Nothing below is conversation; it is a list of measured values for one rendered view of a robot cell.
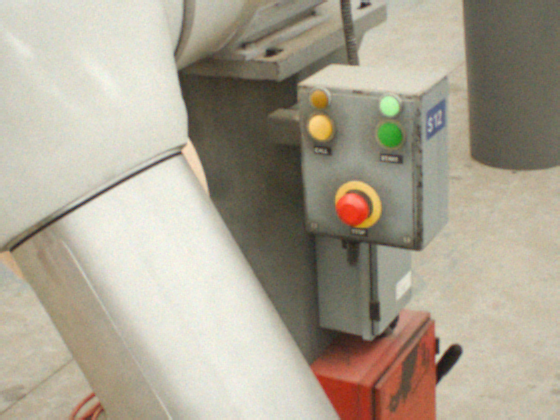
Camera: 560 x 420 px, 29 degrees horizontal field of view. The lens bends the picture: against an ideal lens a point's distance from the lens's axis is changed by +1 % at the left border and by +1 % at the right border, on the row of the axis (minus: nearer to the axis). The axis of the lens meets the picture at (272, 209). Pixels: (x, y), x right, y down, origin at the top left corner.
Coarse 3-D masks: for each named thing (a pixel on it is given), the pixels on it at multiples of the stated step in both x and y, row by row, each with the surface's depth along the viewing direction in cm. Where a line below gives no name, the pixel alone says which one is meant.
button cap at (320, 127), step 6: (312, 120) 129; (318, 120) 128; (324, 120) 128; (312, 126) 129; (318, 126) 129; (324, 126) 128; (330, 126) 128; (312, 132) 129; (318, 132) 129; (324, 132) 129; (330, 132) 128; (318, 138) 129; (324, 138) 129
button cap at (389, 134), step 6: (384, 126) 124; (390, 126) 124; (396, 126) 124; (378, 132) 125; (384, 132) 125; (390, 132) 124; (396, 132) 124; (378, 138) 125; (384, 138) 125; (390, 138) 125; (396, 138) 124; (384, 144) 125; (390, 144) 125; (396, 144) 125
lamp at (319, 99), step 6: (312, 90) 128; (318, 90) 127; (324, 90) 127; (312, 96) 128; (318, 96) 127; (324, 96) 127; (330, 96) 127; (312, 102) 128; (318, 102) 127; (324, 102) 127; (330, 102) 127; (318, 108) 128; (324, 108) 128
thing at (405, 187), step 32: (352, 96) 126; (416, 96) 122; (352, 128) 127; (416, 128) 124; (320, 160) 131; (352, 160) 129; (384, 160) 127; (416, 160) 125; (320, 192) 133; (352, 192) 131; (384, 192) 128; (416, 192) 127; (448, 192) 135; (320, 224) 135; (384, 224) 130; (416, 224) 128; (352, 256) 139
